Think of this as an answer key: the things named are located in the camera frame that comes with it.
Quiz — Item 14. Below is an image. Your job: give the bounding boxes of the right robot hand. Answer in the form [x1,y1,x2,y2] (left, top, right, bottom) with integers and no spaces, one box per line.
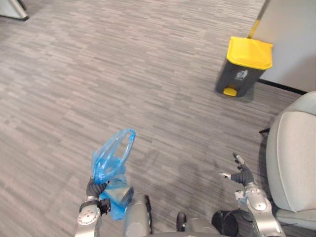
[218,152,255,186]

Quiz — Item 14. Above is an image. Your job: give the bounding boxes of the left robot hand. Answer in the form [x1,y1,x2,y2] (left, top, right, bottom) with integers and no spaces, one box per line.
[86,176,110,201]

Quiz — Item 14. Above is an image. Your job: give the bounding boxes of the blue plastic rubbish bag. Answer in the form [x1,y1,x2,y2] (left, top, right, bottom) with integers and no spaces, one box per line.
[91,128,137,222]

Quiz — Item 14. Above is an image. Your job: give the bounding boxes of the small black round bin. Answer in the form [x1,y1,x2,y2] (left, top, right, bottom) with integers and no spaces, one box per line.
[211,209,245,235]

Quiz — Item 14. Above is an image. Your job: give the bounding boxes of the grey pedal bin yellow lid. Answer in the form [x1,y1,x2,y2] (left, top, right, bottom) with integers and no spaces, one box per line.
[215,36,274,97]

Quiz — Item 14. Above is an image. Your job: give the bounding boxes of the light grey armchair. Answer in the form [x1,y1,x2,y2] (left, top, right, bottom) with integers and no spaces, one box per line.
[259,90,316,227]

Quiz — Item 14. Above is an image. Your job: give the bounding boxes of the silver robot legs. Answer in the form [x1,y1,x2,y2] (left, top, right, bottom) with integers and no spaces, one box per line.
[122,192,223,237]

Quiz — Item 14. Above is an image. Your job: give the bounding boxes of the yellow and grey pole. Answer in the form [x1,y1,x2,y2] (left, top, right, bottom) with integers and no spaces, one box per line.
[246,0,271,39]

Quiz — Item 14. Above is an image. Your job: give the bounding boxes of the grey cabinet base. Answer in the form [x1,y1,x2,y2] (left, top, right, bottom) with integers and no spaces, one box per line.
[0,0,29,21]

